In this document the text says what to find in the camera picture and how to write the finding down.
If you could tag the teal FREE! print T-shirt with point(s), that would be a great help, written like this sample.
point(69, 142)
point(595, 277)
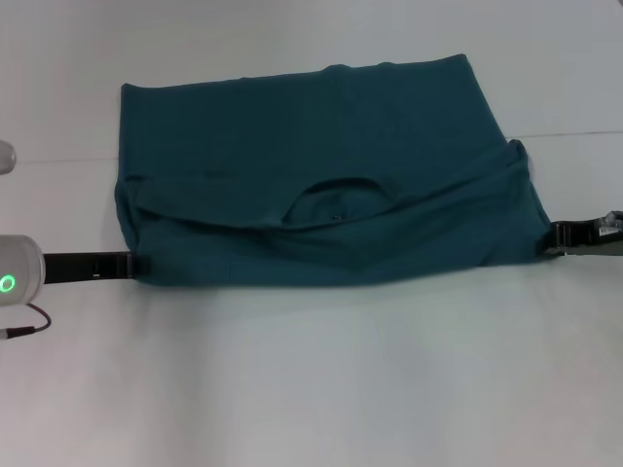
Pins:
point(316, 146)

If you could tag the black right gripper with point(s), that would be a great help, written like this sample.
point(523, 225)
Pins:
point(608, 238)

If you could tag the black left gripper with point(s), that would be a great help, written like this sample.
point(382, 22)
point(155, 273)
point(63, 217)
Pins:
point(78, 266)

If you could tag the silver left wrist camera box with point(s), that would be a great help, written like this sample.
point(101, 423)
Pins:
point(6, 156)

